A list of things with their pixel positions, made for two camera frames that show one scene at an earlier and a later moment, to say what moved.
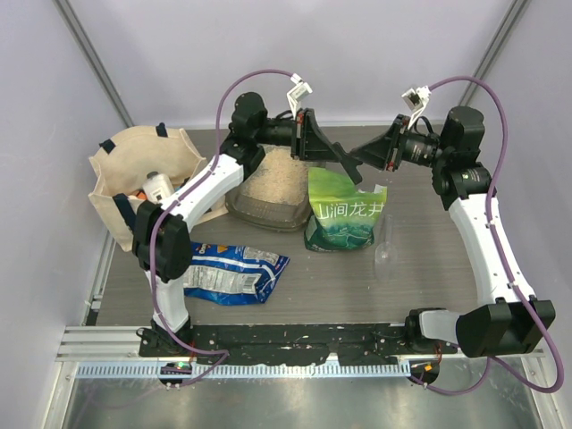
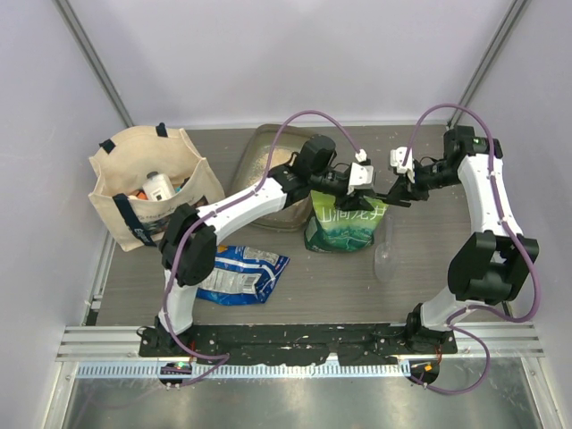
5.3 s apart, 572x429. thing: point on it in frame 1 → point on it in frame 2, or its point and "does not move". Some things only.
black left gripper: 308,142 → 355,202
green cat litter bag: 343,217 does not move
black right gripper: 383,151 → 405,189
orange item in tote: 142,195 does not move
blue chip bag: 232,274 does not move
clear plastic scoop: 386,258 does not move
